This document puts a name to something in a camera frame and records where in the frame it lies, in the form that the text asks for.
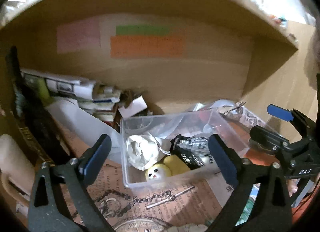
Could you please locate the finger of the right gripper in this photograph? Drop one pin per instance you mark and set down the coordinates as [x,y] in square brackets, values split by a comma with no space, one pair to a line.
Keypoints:
[281,113]

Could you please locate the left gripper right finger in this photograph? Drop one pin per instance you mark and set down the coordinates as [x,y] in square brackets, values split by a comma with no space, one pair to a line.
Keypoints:
[271,210]

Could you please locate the dark wine bottle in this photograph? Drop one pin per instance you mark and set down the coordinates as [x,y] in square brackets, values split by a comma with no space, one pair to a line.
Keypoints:
[34,122]

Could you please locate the green sticky note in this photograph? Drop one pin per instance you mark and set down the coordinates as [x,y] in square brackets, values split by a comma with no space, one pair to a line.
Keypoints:
[142,30]

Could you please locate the white cloth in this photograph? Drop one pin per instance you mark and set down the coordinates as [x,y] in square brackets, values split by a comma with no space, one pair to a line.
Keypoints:
[143,151]

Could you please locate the orange sticky note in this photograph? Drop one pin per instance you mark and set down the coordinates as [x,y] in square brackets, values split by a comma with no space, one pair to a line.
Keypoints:
[146,46]

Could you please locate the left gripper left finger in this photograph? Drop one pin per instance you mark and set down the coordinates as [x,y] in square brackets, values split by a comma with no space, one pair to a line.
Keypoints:
[48,209]

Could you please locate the pink sticky note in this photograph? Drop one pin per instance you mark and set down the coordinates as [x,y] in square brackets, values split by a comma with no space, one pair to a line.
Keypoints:
[78,35]

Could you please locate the yellow white plush toy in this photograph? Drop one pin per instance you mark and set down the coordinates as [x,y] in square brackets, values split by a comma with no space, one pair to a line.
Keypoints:
[168,167]

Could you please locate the stack of newspapers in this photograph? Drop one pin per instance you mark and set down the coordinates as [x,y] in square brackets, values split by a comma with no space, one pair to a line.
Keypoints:
[94,97]

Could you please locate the clear plastic bin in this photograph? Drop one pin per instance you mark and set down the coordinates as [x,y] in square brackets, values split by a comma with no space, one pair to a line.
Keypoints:
[168,126]

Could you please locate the small white cardboard box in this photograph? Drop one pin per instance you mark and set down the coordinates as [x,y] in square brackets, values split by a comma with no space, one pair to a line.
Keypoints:
[136,106]

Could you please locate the silver plastic item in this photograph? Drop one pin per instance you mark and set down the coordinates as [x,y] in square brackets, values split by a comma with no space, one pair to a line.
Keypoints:
[198,144]

